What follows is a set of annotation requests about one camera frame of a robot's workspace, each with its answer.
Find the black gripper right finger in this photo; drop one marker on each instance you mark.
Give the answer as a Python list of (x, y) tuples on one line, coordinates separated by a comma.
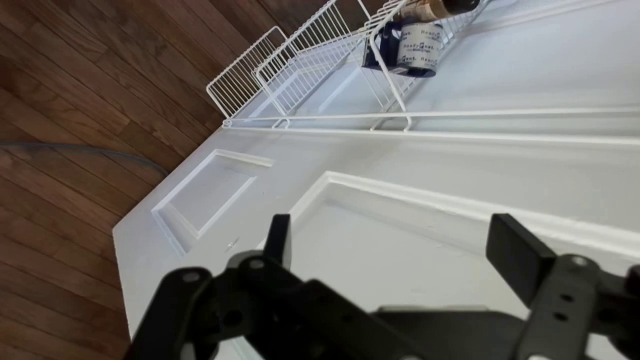
[(573, 306)]

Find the black and white packet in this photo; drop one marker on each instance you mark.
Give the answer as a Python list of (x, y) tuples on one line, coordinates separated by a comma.
[(417, 46)]

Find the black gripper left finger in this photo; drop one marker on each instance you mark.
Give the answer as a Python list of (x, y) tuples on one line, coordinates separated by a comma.
[(267, 312)]

